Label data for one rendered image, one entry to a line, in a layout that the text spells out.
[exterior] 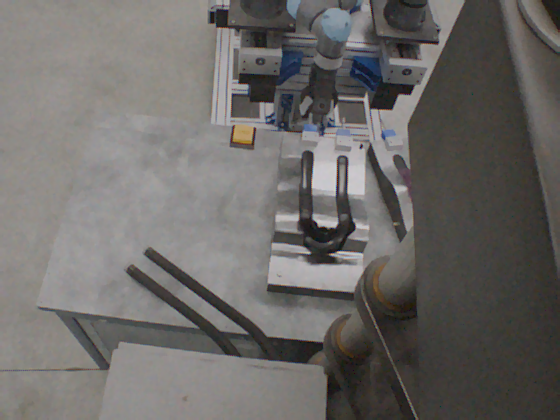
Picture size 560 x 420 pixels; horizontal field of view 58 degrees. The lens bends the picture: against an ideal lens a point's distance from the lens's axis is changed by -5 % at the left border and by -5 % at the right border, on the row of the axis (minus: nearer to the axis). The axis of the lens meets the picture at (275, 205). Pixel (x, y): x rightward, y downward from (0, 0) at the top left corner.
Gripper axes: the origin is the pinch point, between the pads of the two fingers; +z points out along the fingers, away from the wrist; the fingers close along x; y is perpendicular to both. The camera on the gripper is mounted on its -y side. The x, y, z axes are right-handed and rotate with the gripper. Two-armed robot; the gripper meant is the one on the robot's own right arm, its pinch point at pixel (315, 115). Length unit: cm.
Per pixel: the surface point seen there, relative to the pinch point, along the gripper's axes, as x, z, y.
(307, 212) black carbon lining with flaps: -0.5, 9.2, -27.8
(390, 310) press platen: -5, -53, -79
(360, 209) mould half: -15.9, 10.0, -24.2
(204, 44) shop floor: 55, 101, 132
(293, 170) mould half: 4.1, 12.4, -12.0
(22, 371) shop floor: 100, 101, -65
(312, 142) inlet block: -0.9, 9.9, -2.5
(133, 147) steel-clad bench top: 55, 21, -5
